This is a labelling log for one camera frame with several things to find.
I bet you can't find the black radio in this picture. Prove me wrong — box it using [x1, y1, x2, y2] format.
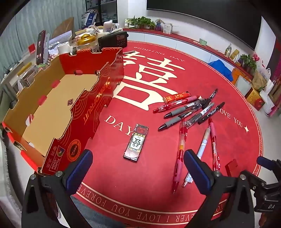
[98, 31, 129, 51]

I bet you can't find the red cardboard fruit box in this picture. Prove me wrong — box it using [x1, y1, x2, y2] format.
[2, 48, 124, 175]

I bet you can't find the smartphone on stand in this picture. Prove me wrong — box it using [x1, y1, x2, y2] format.
[36, 30, 46, 65]

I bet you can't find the clear white label pen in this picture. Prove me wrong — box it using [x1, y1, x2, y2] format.
[185, 103, 214, 128]

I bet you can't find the small doll figurine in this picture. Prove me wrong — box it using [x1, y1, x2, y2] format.
[155, 19, 165, 31]

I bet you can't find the red pen pink barrel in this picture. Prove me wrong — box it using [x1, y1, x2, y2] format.
[208, 118, 221, 171]

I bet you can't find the brown chair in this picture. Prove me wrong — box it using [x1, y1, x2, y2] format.
[52, 17, 74, 38]

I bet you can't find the gold lid glass jar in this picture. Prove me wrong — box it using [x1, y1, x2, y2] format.
[75, 33, 100, 52]

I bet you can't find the blue plastic bag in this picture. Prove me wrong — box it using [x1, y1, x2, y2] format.
[208, 59, 233, 82]

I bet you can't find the clear red gel pen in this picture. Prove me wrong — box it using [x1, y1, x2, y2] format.
[153, 95, 201, 113]

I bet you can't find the patterned rectangular card pack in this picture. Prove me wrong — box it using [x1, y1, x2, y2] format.
[123, 124, 149, 162]

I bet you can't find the large black tv screen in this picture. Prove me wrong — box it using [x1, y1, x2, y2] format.
[147, 0, 262, 49]

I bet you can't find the white mug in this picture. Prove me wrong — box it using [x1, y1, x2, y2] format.
[103, 20, 119, 33]

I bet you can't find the black marker pen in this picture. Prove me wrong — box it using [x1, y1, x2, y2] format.
[198, 102, 225, 125]

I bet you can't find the red pen pink grip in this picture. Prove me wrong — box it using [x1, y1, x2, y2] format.
[172, 119, 188, 194]

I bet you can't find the white blue patterned pen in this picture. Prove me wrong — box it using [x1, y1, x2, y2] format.
[182, 126, 211, 188]

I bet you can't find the thin black marker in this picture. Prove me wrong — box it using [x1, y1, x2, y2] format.
[202, 88, 218, 109]

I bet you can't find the potted plant right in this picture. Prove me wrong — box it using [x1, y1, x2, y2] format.
[238, 53, 260, 74]

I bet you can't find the round red wedding rug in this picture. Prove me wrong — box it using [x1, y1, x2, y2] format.
[75, 41, 263, 227]

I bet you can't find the red gift box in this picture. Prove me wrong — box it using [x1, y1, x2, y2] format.
[245, 87, 265, 111]

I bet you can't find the white toilet paper roll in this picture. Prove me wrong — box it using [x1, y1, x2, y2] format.
[57, 42, 70, 55]

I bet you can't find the grey grip pen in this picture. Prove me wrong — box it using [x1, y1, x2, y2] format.
[163, 98, 210, 119]
[158, 104, 202, 131]

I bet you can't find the green potted plant left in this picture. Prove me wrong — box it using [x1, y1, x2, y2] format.
[127, 16, 156, 29]

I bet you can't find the red cylindrical tube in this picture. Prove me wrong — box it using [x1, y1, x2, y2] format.
[163, 91, 191, 104]

